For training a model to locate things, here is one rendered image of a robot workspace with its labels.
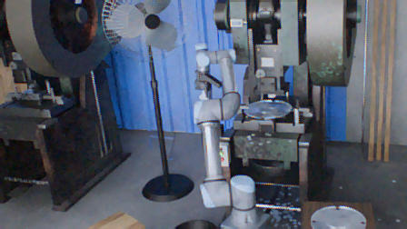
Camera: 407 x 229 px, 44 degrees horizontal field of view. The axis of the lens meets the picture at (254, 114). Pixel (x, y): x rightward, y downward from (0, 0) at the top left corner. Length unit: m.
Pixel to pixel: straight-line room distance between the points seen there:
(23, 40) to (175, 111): 1.84
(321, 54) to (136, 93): 2.58
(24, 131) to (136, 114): 1.39
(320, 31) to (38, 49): 1.70
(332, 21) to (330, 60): 0.21
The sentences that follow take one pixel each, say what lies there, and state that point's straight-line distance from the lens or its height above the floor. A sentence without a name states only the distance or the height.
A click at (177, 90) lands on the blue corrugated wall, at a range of 4.65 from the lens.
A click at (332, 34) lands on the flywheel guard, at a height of 1.31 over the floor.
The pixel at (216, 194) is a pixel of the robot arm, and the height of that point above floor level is 0.64.
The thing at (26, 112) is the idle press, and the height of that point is 0.68.
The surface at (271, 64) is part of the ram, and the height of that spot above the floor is 1.05.
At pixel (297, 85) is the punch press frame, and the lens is 3.28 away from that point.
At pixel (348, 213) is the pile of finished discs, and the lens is 2.83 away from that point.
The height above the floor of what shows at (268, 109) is 0.79.
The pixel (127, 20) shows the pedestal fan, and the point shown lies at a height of 1.31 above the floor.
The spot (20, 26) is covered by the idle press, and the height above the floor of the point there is 1.34.
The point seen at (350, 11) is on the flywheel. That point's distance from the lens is 2.87.
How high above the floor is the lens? 1.89
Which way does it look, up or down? 22 degrees down
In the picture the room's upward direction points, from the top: 3 degrees counter-clockwise
